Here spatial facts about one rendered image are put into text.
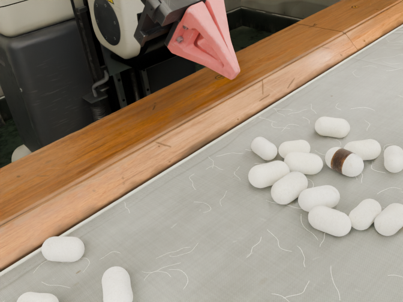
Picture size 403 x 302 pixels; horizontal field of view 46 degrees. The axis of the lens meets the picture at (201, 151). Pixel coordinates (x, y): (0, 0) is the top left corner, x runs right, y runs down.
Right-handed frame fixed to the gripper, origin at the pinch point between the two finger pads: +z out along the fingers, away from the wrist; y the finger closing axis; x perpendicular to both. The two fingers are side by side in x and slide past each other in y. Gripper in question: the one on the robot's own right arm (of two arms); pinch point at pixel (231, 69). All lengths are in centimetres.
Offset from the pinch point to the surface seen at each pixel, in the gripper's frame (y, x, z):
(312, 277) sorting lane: -12.0, -6.1, 18.8
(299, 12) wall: 189, 135, -55
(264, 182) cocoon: -6.3, -1.1, 11.2
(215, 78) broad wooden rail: 5.3, 9.2, -2.9
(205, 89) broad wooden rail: 2.5, 8.5, -2.0
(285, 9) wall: 190, 142, -64
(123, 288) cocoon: -22.4, -2.1, 11.2
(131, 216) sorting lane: -16.2, 4.5, 6.4
